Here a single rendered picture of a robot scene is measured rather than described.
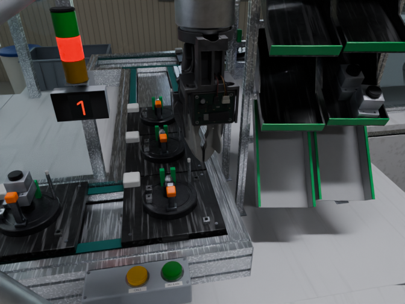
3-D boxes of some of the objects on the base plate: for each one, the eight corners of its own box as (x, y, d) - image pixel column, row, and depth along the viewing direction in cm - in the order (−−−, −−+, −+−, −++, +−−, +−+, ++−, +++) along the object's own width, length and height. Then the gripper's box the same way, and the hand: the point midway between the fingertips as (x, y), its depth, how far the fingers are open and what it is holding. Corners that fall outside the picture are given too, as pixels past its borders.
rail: (250, 275, 77) (254, 243, 71) (-184, 342, 63) (-223, 310, 58) (243, 257, 81) (247, 226, 75) (-162, 316, 68) (-196, 283, 62)
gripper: (173, 37, 36) (180, 187, 47) (251, 34, 38) (240, 180, 49) (167, 23, 43) (174, 156, 55) (232, 21, 45) (226, 151, 56)
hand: (202, 151), depth 53 cm, fingers closed
